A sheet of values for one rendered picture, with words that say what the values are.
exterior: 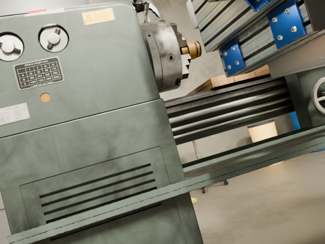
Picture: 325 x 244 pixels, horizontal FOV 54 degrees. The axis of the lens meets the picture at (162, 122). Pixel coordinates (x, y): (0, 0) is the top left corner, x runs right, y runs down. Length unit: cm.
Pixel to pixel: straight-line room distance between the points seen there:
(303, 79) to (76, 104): 89
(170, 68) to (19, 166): 68
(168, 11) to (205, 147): 206
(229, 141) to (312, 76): 347
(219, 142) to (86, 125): 375
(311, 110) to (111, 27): 84
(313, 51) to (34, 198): 92
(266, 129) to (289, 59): 353
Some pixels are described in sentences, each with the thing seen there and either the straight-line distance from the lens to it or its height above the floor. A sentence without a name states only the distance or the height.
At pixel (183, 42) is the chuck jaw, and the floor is 111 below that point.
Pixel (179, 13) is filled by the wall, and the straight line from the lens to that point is 503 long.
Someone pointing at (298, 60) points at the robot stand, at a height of 82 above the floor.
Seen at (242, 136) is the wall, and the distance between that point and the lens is 495.
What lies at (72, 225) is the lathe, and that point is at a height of 53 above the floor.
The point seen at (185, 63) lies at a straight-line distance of 144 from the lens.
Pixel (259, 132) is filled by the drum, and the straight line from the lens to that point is 443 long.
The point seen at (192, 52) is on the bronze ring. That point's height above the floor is 106.
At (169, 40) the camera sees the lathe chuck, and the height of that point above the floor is 110.
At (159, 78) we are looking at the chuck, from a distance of 134.
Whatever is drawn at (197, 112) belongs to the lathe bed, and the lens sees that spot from 129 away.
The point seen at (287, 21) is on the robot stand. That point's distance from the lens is 79.
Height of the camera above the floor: 72
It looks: 3 degrees up
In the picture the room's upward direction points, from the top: 16 degrees counter-clockwise
